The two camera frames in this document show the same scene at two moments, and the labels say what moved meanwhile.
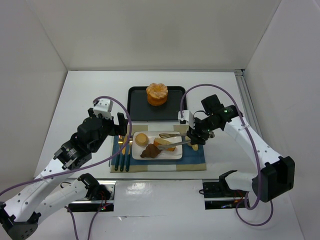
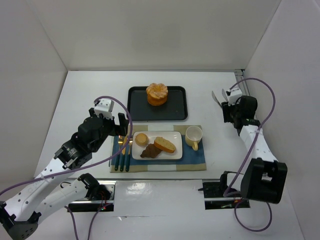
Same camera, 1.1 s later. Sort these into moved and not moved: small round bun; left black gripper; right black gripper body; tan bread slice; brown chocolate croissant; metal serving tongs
Moved: metal serving tongs; right black gripper body
Not moved: brown chocolate croissant; left black gripper; tan bread slice; small round bun
